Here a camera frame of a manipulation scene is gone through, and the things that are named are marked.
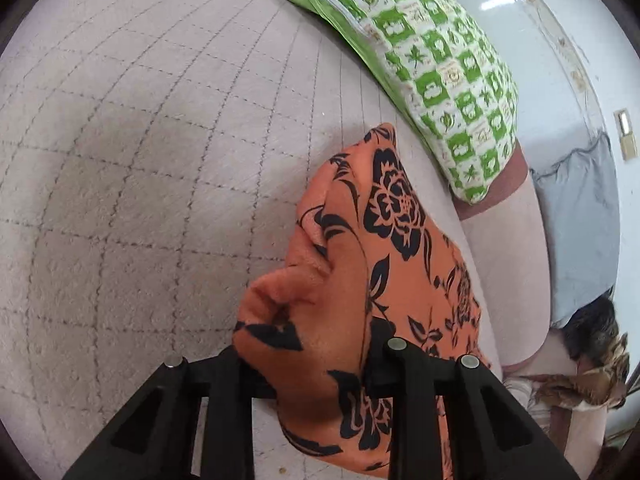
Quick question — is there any orange floral garment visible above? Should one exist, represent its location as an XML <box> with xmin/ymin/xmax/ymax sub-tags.
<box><xmin>232</xmin><ymin>124</ymin><xmax>482</xmax><ymax>478</ymax></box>

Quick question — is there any striped cloth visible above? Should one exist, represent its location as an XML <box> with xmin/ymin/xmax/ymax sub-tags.
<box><xmin>503</xmin><ymin>376</ymin><xmax>551</xmax><ymax>434</ymax></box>

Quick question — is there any brown patterned cloth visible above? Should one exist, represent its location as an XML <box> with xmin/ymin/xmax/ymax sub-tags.
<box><xmin>528</xmin><ymin>333</ymin><xmax>630</xmax><ymax>412</ymax></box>

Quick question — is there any grey blue cloth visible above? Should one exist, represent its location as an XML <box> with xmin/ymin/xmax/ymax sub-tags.
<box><xmin>532</xmin><ymin>132</ymin><xmax>620</xmax><ymax>327</ymax></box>

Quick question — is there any pink quilted mattress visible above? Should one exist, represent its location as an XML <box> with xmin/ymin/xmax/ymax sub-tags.
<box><xmin>1</xmin><ymin>0</ymin><xmax>501</xmax><ymax>479</ymax></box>

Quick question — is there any green patterned pillow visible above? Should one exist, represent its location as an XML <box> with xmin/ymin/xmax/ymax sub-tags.
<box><xmin>264</xmin><ymin>0</ymin><xmax>520</xmax><ymax>206</ymax></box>

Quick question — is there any wall switch plate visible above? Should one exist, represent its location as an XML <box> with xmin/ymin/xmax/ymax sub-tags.
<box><xmin>615</xmin><ymin>108</ymin><xmax>639</xmax><ymax>162</ymax></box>

